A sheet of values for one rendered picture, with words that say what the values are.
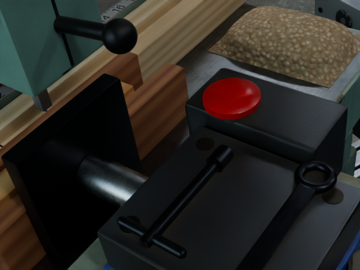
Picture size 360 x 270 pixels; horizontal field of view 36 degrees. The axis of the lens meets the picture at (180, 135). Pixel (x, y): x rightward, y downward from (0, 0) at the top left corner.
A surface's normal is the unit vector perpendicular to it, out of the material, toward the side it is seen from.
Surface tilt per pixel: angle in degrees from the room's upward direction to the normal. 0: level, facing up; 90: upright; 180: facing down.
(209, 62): 0
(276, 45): 36
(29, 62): 90
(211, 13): 90
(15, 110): 0
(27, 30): 90
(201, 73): 0
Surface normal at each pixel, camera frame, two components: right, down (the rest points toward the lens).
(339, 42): 0.23, -0.51
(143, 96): -0.13, -0.73
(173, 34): 0.80, 0.33
